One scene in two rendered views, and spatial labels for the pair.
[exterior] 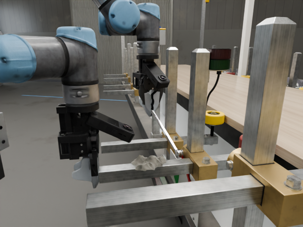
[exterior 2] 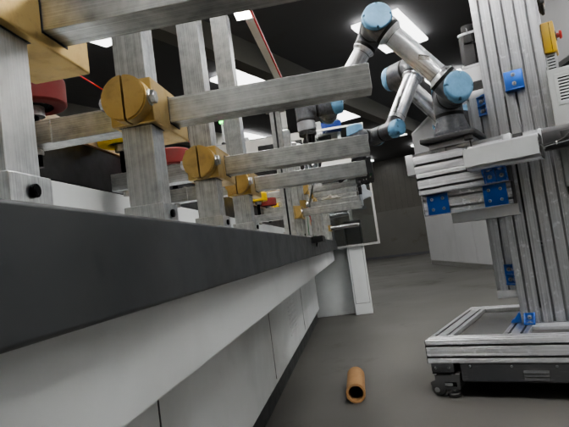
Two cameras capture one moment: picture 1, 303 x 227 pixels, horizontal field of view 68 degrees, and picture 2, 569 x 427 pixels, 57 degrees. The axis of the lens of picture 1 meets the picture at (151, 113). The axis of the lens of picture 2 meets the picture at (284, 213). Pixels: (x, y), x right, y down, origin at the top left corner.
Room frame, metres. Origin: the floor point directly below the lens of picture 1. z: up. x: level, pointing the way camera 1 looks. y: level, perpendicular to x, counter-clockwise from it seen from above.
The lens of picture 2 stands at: (2.79, 0.54, 0.65)
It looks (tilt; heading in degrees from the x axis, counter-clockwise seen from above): 4 degrees up; 198
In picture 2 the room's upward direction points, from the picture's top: 8 degrees counter-clockwise
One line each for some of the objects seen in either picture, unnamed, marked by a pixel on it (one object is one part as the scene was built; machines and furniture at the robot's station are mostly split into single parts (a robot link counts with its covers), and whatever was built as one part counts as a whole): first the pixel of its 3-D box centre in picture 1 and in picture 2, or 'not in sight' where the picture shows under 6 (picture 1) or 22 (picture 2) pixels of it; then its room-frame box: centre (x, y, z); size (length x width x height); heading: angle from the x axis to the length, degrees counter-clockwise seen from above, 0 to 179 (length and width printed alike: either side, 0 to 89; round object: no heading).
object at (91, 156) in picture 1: (93, 157); not in sight; (0.46, 0.13, 0.90); 0.05 x 0.02 x 0.09; 11
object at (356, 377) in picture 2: not in sight; (356, 384); (0.50, 0.00, 0.04); 0.30 x 0.08 x 0.08; 11
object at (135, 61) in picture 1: (136, 74); (233, 122); (1.80, 0.12, 0.93); 0.03 x 0.03 x 0.48; 11
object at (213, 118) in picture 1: (212, 126); (258, 206); (0.81, -0.23, 0.85); 0.08 x 0.08 x 0.11
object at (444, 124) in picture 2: not in sight; (450, 125); (0.50, 0.56, 1.09); 0.15 x 0.15 x 0.10
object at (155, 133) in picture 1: (155, 93); (283, 174); (1.07, -0.02, 0.92); 0.05 x 0.04 x 0.45; 11
